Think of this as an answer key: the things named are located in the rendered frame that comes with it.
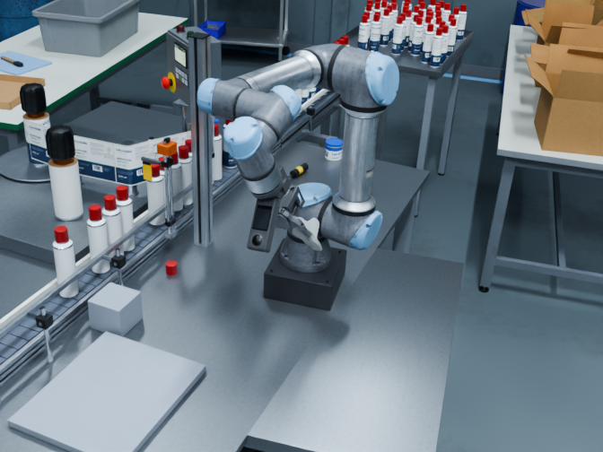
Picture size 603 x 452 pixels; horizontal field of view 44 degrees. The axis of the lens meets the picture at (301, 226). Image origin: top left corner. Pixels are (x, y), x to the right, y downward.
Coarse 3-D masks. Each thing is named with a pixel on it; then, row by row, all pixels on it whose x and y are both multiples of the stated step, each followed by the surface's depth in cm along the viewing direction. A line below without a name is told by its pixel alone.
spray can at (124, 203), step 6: (120, 186) 217; (126, 186) 217; (120, 192) 215; (126, 192) 216; (120, 198) 216; (126, 198) 217; (120, 204) 216; (126, 204) 217; (120, 210) 217; (126, 210) 217; (132, 210) 220; (126, 216) 218; (132, 216) 221; (126, 222) 219; (132, 222) 221; (126, 228) 220; (132, 228) 222; (132, 240) 224; (126, 246) 223; (132, 246) 224; (126, 252) 224
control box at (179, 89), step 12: (168, 36) 219; (180, 36) 214; (168, 48) 221; (216, 48) 212; (168, 60) 223; (216, 60) 214; (168, 72) 225; (216, 72) 216; (180, 84) 219; (180, 96) 221
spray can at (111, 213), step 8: (104, 200) 210; (112, 200) 210; (104, 208) 213; (112, 208) 211; (104, 216) 212; (112, 216) 211; (120, 216) 214; (112, 224) 213; (120, 224) 215; (112, 232) 214; (120, 232) 216; (112, 240) 215; (120, 248) 218; (112, 256) 218
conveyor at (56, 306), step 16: (224, 176) 271; (192, 208) 250; (144, 240) 231; (128, 256) 222; (112, 272) 215; (80, 288) 208; (48, 304) 200; (64, 304) 201; (32, 320) 194; (16, 336) 188; (32, 336) 189; (0, 352) 183
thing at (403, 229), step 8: (408, 208) 296; (408, 216) 297; (400, 224) 300; (408, 224) 299; (400, 232) 302; (408, 232) 301; (400, 240) 304; (408, 240) 304; (392, 248) 307; (400, 248) 306; (408, 248) 308; (248, 448) 247
